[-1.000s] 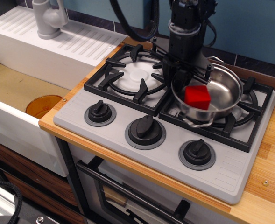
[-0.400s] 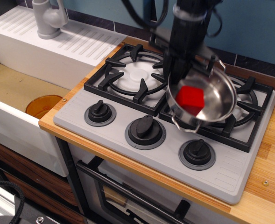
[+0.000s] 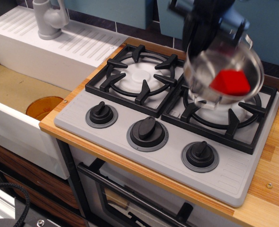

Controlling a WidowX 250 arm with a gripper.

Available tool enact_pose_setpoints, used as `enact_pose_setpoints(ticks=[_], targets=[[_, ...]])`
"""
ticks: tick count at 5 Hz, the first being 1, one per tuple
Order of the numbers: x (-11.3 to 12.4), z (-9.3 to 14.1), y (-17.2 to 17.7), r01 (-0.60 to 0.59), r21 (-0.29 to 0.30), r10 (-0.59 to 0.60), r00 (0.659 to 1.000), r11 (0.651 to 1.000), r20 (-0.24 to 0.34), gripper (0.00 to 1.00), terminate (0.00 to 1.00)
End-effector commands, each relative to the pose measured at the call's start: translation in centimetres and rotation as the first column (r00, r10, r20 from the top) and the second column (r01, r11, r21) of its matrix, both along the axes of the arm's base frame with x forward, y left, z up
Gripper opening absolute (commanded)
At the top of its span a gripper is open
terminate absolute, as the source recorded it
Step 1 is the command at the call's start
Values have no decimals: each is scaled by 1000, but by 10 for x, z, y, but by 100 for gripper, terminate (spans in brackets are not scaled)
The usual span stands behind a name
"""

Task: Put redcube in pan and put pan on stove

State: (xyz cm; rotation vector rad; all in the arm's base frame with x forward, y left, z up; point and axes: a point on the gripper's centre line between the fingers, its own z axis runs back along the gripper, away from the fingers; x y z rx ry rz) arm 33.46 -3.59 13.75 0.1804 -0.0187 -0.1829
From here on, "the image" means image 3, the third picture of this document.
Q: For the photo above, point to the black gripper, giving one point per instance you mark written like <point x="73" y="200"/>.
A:
<point x="202" y="23"/>

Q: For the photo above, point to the stainless steel pan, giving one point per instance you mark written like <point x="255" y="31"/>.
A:
<point x="222" y="54"/>

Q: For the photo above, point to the red cube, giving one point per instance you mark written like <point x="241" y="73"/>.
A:
<point x="231" y="82"/>

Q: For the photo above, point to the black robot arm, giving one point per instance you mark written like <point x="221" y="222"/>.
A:
<point x="231" y="17"/>

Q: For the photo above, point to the grey toy stove top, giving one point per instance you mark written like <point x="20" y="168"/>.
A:
<point x="228" y="182"/>

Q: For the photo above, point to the black middle stove knob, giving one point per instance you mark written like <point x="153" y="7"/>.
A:
<point x="147" y="135"/>

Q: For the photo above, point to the black stove knob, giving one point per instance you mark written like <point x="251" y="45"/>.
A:
<point x="147" y="135"/>
<point x="200" y="157"/>
<point x="101" y="116"/>

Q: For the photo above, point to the black right stove knob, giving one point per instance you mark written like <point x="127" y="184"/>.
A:
<point x="200" y="157"/>

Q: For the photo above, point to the black left stove knob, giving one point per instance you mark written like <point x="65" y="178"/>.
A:
<point x="101" y="116"/>

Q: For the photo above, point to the black left burner grate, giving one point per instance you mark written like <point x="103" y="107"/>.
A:
<point x="138" y="79"/>

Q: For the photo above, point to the black burner grate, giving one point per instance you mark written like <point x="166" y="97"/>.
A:
<point x="138" y="79"/>
<point x="243" y="126"/>

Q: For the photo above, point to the black right burner grate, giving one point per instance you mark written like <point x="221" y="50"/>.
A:
<point x="243" y="126"/>

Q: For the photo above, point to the grey toy faucet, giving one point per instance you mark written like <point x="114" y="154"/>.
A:
<point x="50" y="21"/>

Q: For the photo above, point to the white toy sink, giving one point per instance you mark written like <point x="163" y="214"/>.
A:
<point x="32" y="68"/>

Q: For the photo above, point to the orange plastic plate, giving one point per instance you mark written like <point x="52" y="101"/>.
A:
<point x="40" y="108"/>

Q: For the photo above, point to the wooden drawer front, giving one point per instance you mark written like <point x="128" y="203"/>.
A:
<point x="46" y="190"/>

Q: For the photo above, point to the oven door with handle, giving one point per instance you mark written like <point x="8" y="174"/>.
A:
<point x="125" y="200"/>

